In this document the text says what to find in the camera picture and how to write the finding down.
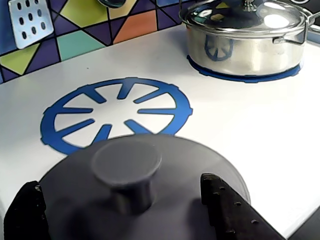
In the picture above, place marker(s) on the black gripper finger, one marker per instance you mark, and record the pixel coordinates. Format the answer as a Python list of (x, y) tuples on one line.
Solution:
[(235, 210), (25, 215)]

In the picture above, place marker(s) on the gray lid with round knob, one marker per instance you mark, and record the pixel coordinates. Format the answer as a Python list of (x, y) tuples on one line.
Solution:
[(80, 200)]

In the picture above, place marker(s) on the shiny steel pot lid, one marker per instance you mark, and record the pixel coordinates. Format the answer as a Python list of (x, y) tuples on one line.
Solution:
[(240, 17)]

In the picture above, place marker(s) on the stainless steel pot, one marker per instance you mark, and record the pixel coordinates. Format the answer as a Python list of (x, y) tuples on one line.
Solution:
[(250, 55)]

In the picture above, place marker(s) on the metal ladle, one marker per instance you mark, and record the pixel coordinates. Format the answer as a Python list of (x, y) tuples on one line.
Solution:
[(111, 2)]

